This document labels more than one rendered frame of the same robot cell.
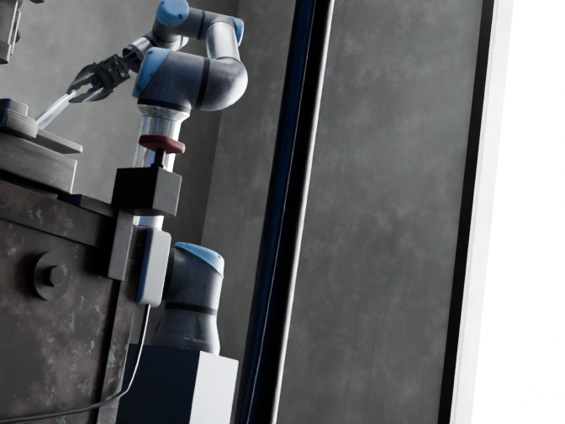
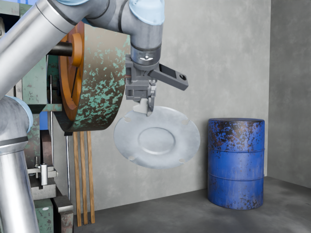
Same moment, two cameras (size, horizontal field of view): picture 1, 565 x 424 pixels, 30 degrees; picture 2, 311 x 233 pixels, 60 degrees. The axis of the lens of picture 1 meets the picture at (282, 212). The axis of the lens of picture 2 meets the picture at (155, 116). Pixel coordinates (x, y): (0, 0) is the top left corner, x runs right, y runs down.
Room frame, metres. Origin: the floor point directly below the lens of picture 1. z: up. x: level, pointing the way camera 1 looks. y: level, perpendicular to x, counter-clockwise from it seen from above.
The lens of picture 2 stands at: (2.85, -0.19, 1.07)
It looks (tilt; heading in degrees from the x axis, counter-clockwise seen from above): 3 degrees down; 114
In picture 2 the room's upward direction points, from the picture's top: straight up
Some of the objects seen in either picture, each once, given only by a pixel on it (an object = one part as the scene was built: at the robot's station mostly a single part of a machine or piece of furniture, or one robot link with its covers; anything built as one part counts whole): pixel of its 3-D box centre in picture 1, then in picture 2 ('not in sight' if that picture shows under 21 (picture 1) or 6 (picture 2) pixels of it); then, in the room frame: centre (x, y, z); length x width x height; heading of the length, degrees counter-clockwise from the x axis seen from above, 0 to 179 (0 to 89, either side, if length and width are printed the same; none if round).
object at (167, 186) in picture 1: (139, 222); not in sight; (1.72, 0.23, 0.62); 0.10 x 0.06 x 0.20; 54
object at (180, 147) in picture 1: (159, 161); not in sight; (1.70, 0.22, 0.72); 0.07 x 0.06 x 0.08; 144
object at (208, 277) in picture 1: (192, 276); not in sight; (2.30, 0.18, 0.62); 0.13 x 0.12 x 0.14; 102
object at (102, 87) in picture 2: not in sight; (67, 53); (1.83, 0.95, 1.33); 1.03 x 0.28 x 0.82; 144
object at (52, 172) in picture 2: not in sight; (39, 167); (1.82, 0.75, 0.76); 0.17 x 0.06 x 0.10; 54
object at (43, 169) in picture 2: not in sight; (43, 173); (1.92, 0.68, 0.75); 0.03 x 0.03 x 0.10; 54
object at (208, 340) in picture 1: (187, 329); not in sight; (2.30, 0.17, 0.50); 0.15 x 0.15 x 0.10
